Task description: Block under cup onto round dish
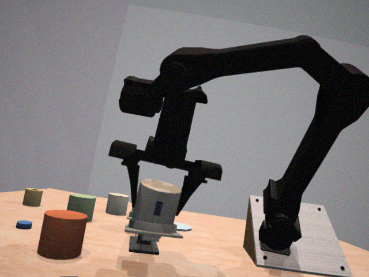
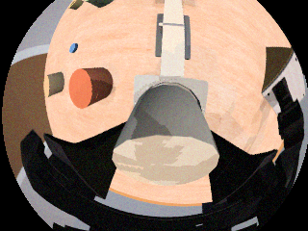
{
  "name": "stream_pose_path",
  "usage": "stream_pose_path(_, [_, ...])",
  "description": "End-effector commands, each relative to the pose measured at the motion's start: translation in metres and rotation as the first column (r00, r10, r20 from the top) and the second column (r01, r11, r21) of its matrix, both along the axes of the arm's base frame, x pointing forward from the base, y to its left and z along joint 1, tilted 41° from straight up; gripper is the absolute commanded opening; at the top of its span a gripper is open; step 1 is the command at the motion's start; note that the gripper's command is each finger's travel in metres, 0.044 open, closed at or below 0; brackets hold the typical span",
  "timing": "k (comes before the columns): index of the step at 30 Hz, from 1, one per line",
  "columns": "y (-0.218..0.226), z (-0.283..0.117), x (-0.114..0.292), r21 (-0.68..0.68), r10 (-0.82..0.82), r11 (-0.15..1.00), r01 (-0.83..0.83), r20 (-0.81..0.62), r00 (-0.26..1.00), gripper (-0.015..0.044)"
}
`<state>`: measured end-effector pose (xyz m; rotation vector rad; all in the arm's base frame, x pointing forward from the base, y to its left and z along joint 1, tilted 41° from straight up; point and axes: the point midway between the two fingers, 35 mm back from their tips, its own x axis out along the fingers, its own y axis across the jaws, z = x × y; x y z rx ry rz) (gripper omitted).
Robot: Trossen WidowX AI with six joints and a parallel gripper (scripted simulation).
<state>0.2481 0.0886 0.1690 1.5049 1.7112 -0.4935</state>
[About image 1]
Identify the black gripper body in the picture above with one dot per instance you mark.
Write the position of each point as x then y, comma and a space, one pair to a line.
170, 141

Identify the white round dish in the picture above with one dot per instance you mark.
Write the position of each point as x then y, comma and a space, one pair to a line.
183, 227

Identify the brown cylinder with orange top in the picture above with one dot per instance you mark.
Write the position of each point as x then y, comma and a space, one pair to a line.
62, 234

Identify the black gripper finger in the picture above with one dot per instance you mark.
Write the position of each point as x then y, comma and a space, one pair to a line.
133, 171
190, 185

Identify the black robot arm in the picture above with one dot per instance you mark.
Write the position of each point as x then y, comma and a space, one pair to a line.
343, 97

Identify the blue short cylinder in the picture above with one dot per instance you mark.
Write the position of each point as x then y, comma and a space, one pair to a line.
24, 224

